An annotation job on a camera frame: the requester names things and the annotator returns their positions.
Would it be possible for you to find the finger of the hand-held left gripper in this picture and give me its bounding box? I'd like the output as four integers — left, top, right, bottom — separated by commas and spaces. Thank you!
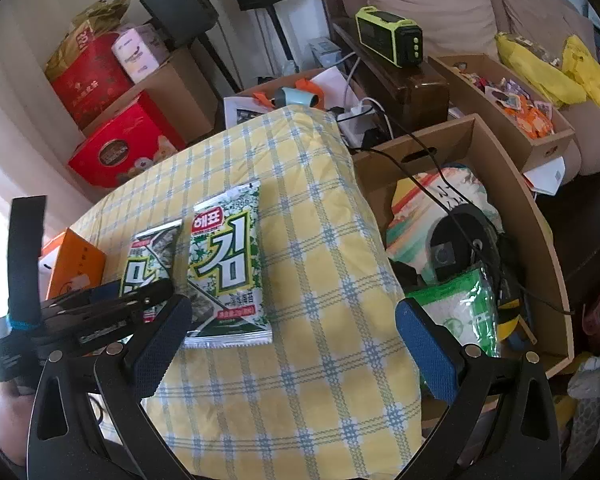
7, 194, 48, 324
39, 278, 175, 347

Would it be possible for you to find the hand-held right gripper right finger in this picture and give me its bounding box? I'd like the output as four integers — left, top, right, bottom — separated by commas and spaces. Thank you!
394, 296, 562, 480

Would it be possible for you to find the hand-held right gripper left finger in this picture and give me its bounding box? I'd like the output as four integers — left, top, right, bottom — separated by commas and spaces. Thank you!
26, 294, 194, 480

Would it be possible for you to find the small green seaweed packet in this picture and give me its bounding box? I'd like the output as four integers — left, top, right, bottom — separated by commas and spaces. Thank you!
119, 219, 184, 324

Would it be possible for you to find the large green seaweed packet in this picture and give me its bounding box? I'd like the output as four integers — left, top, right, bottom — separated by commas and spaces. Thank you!
183, 181, 274, 347

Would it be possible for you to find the person's left hand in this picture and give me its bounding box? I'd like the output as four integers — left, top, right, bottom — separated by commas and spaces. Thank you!
0, 394, 32, 467

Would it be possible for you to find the orange cardboard box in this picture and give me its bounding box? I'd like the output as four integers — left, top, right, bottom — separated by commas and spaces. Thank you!
38, 228, 106, 302

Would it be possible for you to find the green white plastic packet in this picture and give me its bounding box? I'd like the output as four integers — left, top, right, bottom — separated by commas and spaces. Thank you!
406, 266, 502, 362

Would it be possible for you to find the yellow black tool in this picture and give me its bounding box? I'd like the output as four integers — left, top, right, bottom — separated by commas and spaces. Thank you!
497, 299, 527, 342

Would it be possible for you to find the black round device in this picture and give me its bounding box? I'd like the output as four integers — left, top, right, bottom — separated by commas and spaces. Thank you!
428, 211, 502, 282

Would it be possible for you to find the colourful striped bag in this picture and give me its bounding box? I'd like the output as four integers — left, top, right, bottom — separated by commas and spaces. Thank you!
385, 164, 504, 282

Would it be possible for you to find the red cookie gift box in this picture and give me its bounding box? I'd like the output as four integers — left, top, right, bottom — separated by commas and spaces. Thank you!
68, 92, 187, 189

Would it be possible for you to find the plain red gift box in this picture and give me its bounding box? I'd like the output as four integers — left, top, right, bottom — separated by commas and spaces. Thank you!
49, 32, 134, 129

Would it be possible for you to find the yellow plaid tablecloth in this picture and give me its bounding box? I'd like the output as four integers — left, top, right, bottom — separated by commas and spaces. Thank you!
72, 107, 427, 479

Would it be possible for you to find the large open cardboard box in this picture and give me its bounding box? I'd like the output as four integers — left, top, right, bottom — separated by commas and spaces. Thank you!
352, 113, 576, 417

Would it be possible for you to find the small white box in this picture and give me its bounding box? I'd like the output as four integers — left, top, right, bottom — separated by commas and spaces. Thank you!
523, 155, 567, 196

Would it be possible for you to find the closed brown cardboard box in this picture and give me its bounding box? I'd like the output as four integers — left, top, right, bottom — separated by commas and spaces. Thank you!
82, 47, 220, 144

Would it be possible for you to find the cardboard box of snacks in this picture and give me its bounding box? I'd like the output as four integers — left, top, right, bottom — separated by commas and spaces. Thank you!
427, 52, 576, 177

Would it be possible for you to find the printed paper sheet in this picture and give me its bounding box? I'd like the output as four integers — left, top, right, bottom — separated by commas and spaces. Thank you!
223, 95, 262, 129

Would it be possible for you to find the white purple tissue pack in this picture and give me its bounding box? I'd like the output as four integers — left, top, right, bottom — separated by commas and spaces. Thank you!
111, 23, 170, 84

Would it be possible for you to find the white power strip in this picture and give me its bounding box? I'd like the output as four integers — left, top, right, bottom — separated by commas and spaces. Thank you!
336, 104, 382, 134

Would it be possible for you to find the gold paper bag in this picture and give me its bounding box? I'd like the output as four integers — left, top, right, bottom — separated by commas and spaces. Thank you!
44, 0, 132, 79

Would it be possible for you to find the pile of orange snack packets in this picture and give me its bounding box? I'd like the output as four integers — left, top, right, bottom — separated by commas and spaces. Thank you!
454, 62, 562, 142

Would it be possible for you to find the low cardboard box with papers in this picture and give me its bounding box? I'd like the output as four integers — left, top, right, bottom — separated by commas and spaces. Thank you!
223, 71, 362, 132

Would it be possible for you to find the plain white paper sheet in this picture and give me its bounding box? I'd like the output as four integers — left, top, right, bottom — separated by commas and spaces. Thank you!
309, 66, 354, 107

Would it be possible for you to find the large black speaker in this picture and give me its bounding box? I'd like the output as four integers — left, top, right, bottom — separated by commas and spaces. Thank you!
139, 0, 219, 51

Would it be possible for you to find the yellow plastic bag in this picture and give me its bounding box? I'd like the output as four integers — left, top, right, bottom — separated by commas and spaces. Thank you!
562, 34, 600, 114
495, 32, 581, 107

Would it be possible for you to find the black speaker stand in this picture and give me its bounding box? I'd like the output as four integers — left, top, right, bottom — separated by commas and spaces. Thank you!
251, 4, 302, 77

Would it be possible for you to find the light blue white box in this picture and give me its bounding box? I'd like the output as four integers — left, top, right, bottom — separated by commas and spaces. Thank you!
308, 38, 342, 67

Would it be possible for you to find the green black portable radio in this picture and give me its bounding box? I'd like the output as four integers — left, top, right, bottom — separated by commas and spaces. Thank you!
355, 5, 425, 67

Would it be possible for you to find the beige sofa cushion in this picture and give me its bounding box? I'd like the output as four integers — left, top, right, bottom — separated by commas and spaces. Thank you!
352, 0, 502, 59
494, 0, 600, 62

